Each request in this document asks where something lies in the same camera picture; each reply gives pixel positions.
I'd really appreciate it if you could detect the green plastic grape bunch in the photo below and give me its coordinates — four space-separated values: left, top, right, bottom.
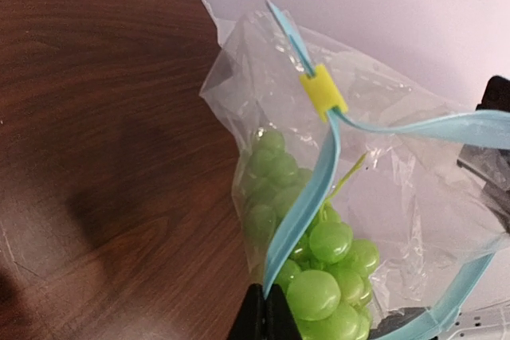
234 128 379 339

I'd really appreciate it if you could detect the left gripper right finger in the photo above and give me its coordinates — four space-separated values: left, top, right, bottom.
265 284 302 340

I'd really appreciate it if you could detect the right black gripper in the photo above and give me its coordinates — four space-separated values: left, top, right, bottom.
457 76 509 233

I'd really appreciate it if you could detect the yellow zipper slider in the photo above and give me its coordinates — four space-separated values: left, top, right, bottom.
300 64 348 122

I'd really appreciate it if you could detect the clear zip top bag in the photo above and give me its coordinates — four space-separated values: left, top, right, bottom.
200 3 509 339

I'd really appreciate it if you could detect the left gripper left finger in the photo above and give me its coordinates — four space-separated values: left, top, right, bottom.
227 283 266 340

